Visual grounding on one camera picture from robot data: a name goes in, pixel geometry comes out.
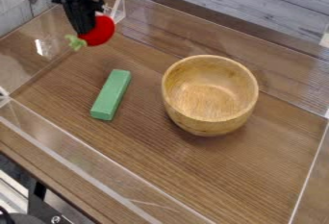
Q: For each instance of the red plush tomato toy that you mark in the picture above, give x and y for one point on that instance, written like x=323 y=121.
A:
x=96 y=36

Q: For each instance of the green rectangular block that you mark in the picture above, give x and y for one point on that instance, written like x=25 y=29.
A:
x=109 y=96

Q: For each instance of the wooden bowl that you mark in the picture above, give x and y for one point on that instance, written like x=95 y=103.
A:
x=210 y=94

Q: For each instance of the clear acrylic tray wall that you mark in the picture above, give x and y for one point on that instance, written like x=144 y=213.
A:
x=109 y=193

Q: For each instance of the black table frame bracket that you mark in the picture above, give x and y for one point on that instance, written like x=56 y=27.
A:
x=40 y=209

